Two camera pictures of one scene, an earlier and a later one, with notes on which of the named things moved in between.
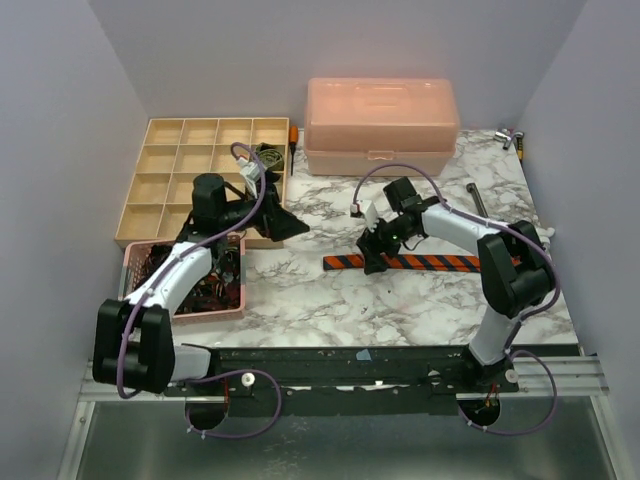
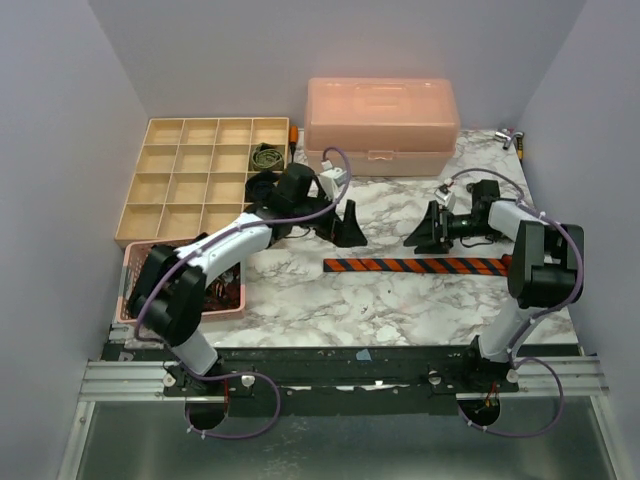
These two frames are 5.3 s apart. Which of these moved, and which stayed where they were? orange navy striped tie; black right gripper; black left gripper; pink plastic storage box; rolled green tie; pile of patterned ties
Moved: black left gripper; black right gripper
Stayed: orange navy striped tie; pink plastic storage box; rolled green tie; pile of patterned ties
